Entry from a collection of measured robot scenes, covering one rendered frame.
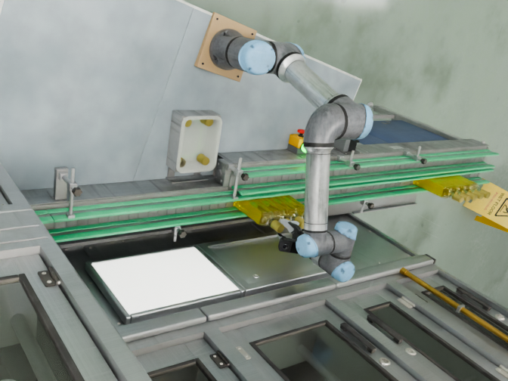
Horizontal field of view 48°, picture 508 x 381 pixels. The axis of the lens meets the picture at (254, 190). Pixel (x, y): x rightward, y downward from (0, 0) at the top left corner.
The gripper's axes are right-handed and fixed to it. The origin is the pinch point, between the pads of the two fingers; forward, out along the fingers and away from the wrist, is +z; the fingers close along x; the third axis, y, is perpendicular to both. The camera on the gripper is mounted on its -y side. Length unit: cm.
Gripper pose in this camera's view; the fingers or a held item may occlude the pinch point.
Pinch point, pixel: (279, 227)
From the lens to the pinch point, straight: 216.9
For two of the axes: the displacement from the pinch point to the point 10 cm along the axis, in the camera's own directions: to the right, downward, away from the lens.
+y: 8.0, -0.7, 5.9
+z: -5.7, -4.0, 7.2
